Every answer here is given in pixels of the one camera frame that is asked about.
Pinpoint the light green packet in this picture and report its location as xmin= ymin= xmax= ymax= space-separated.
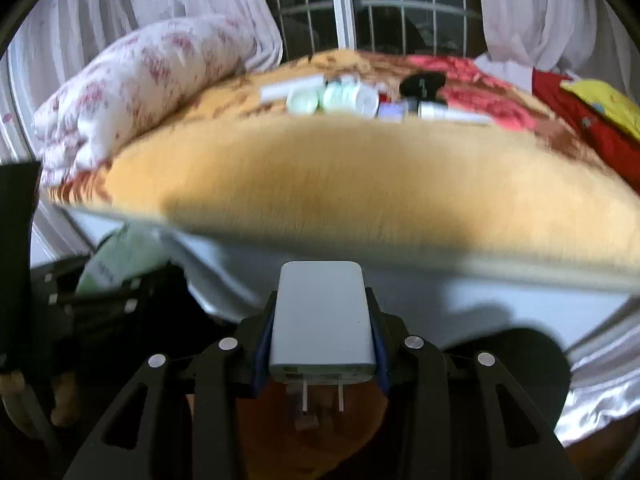
xmin=76 ymin=224 xmax=169 ymax=296

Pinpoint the white power adapter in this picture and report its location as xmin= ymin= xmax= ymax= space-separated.
xmin=269 ymin=261 xmax=376 ymax=411

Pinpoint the white stick item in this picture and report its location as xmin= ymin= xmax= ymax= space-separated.
xmin=259 ymin=74 xmax=326 ymax=104

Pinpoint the purple square case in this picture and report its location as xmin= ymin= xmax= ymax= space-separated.
xmin=378 ymin=102 xmax=407 ymax=122

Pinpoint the person's left hand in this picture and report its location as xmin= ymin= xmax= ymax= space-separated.
xmin=1 ymin=372 xmax=77 ymax=442

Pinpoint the yellow floral plush blanket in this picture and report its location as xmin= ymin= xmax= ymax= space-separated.
xmin=47 ymin=50 xmax=639 ymax=274

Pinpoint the white floral pink quilt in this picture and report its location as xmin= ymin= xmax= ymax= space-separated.
xmin=34 ymin=14 xmax=257 ymax=186

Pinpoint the white ointment tube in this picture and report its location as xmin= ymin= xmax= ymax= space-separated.
xmin=418 ymin=102 xmax=494 ymax=125

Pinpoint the black knitted hat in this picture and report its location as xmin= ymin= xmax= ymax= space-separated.
xmin=399 ymin=72 xmax=447 ymax=102

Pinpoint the red cloth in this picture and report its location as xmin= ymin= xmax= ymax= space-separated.
xmin=532 ymin=68 xmax=640 ymax=192

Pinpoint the white sheer curtain left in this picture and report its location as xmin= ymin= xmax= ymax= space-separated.
xmin=0 ymin=0 xmax=284 ymax=261

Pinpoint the white sheer curtain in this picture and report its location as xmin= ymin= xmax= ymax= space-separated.
xmin=0 ymin=0 xmax=284 ymax=261
xmin=478 ymin=0 xmax=639 ymax=101

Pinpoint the yellow green cloth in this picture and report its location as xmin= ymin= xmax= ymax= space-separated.
xmin=560 ymin=79 xmax=640 ymax=141

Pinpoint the window with metal bars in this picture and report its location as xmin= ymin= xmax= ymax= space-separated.
xmin=266 ymin=0 xmax=486 ymax=61

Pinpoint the white sheer curtain right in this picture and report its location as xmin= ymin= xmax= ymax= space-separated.
xmin=478 ymin=0 xmax=639 ymax=101

